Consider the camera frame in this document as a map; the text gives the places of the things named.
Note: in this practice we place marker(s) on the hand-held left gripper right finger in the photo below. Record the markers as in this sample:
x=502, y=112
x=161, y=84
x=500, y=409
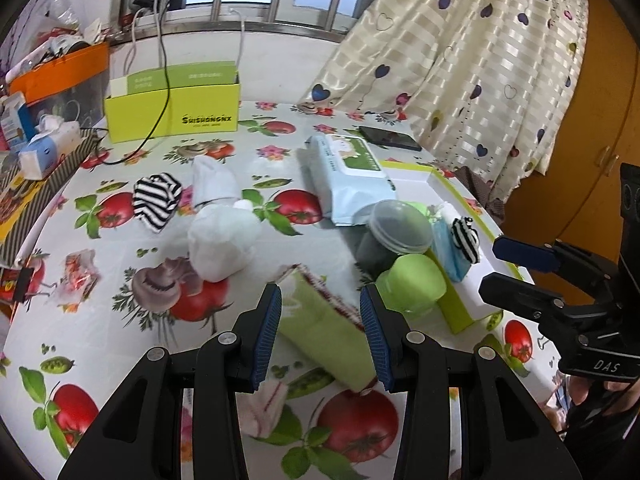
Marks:
x=375, y=340

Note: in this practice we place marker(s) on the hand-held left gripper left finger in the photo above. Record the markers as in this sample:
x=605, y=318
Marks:
x=265, y=330

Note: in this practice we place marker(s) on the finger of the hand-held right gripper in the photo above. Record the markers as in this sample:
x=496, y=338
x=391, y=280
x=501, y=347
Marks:
x=515, y=295
x=525, y=252

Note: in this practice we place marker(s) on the white box with green edge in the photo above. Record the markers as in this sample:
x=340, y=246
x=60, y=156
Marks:
x=480, y=280

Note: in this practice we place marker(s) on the green towel with patterned edge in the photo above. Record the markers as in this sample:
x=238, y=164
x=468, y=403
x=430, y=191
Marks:
x=325, y=330

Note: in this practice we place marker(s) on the black white striped sock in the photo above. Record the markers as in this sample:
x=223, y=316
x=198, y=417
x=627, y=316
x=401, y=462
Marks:
x=155, y=200
x=466, y=240

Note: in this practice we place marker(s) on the blue cloth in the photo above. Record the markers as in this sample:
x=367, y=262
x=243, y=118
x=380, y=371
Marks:
x=450, y=252

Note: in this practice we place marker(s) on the pink striped towel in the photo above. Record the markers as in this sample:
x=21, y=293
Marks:
x=265, y=407

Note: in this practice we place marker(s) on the white towel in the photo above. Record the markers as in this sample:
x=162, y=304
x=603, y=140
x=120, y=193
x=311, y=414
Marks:
x=446, y=211

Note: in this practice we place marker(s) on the white fluffy sock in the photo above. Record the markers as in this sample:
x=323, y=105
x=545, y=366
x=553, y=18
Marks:
x=215, y=180
x=222, y=240

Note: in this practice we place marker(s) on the light green cloth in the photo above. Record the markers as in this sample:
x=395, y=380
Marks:
x=419, y=209

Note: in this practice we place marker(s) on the pink packet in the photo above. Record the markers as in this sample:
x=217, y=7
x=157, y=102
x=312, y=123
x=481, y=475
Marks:
x=80, y=275

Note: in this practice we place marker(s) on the person's right hand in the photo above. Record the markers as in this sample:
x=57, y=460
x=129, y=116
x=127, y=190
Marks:
x=622, y=387

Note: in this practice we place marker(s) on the green plastic cup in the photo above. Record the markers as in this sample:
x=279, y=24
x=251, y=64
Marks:
x=412, y=285

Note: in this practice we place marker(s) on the brown checkered cloth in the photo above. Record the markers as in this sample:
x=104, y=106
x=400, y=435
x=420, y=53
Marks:
x=480, y=190

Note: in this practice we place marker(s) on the clear lidded container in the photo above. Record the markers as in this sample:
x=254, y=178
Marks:
x=400, y=227

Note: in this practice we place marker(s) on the floral printed tablecloth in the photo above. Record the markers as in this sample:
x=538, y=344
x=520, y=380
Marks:
x=150, y=360

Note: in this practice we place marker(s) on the wet wipes pack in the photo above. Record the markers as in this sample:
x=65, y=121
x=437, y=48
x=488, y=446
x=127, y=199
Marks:
x=350, y=175

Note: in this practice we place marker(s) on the brown wooden cabinet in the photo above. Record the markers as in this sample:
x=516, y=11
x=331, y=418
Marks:
x=600, y=100

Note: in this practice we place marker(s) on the black phone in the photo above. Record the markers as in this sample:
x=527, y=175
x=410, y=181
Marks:
x=390, y=138

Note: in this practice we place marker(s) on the heart print curtain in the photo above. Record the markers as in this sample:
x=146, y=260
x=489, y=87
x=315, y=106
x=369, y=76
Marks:
x=450, y=70

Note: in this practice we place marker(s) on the yellow green cardboard box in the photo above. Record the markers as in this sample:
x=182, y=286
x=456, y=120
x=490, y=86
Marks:
x=200, y=115

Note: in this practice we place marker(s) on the striped cardboard box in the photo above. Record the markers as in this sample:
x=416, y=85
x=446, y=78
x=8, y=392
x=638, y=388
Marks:
x=45, y=190

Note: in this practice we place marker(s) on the green flat box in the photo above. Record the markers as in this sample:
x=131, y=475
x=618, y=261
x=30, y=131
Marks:
x=200, y=75

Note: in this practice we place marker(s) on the blue tissue pack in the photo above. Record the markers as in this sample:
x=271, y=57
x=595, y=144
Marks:
x=47, y=150

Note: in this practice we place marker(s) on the orange box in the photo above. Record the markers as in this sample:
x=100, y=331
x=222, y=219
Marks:
x=60, y=75

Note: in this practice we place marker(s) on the blue white carton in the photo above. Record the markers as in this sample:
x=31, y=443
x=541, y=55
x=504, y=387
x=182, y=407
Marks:
x=12, y=120

